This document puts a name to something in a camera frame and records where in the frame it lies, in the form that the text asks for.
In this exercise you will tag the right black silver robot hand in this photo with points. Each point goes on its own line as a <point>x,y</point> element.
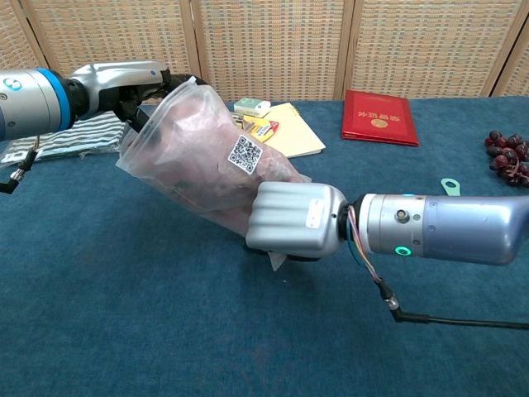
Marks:
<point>289,219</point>

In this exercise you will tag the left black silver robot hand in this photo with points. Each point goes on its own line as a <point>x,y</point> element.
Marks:
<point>111,80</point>

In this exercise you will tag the pink garment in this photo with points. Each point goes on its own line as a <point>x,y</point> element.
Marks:
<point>206,182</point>

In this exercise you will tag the frosted plastic zip bag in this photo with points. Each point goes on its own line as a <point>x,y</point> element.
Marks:
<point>194,165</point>

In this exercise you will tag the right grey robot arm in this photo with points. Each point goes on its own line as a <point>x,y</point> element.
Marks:
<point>454,227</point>

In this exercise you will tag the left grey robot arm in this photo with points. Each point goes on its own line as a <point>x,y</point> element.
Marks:
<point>29,103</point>

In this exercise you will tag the striped garment in clear bag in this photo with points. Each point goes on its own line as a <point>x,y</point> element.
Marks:
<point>82,136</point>

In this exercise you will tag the yellow manila envelope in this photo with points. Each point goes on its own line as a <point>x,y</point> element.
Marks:
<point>297,132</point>

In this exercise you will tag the razor in yellow blister pack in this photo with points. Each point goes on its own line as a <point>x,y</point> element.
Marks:
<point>264,126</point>

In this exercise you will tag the small green white box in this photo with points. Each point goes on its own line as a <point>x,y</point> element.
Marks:
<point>250,105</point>

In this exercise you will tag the red certificate booklet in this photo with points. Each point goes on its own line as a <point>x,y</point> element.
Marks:
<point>380,118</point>

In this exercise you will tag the blue felt table cover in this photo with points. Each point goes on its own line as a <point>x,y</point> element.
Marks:
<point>165,310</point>

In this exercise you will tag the woven rattan folding screen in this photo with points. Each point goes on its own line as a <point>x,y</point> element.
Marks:
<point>268,45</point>

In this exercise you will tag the mint green comb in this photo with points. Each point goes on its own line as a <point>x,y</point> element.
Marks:
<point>450,186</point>

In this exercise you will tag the purple grape bunch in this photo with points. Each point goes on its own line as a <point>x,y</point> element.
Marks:
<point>508,159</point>

